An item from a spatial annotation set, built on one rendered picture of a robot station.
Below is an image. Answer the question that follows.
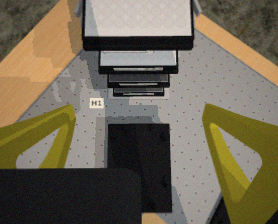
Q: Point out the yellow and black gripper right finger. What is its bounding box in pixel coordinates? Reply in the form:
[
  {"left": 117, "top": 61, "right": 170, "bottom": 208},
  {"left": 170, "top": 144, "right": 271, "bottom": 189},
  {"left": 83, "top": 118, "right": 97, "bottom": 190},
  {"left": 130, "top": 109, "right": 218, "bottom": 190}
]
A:
[{"left": 202, "top": 103, "right": 278, "bottom": 224}]

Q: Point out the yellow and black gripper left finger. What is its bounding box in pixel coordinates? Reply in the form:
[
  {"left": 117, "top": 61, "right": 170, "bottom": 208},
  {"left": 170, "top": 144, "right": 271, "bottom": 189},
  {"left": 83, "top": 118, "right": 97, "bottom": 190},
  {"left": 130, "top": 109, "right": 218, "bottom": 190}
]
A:
[{"left": 0, "top": 104, "right": 76, "bottom": 169}]

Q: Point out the grey slotted shelf rack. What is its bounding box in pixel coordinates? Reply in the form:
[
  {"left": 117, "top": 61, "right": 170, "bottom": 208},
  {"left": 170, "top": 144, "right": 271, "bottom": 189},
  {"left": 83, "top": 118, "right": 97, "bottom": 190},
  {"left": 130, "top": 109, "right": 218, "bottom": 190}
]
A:
[{"left": 74, "top": 0, "right": 202, "bottom": 99}]

